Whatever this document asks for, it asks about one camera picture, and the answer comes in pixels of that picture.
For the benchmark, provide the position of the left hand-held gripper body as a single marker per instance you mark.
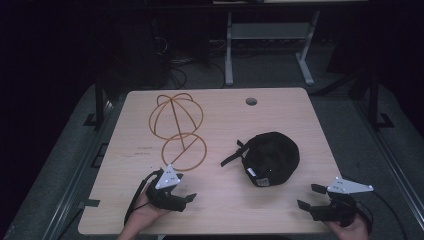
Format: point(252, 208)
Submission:
point(166, 195)

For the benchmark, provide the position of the black metal stand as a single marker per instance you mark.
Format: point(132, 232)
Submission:
point(374, 100)
point(99, 100)

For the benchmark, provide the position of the grey metal floor rail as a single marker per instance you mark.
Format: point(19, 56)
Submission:
point(395, 166)
point(75, 186)

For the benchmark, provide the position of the black table edge bracket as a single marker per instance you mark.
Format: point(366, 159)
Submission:
point(88, 203)

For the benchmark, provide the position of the person's left hand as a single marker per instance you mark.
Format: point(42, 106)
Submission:
point(144, 215)

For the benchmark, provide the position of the grey metal desk frame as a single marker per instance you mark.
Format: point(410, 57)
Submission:
point(270, 31)

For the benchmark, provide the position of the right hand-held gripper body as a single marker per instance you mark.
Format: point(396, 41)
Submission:
point(336, 210)

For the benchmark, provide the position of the black baseball cap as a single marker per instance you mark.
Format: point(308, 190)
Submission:
point(270, 160)

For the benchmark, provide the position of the person's right hand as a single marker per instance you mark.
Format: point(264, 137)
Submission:
point(350, 230)

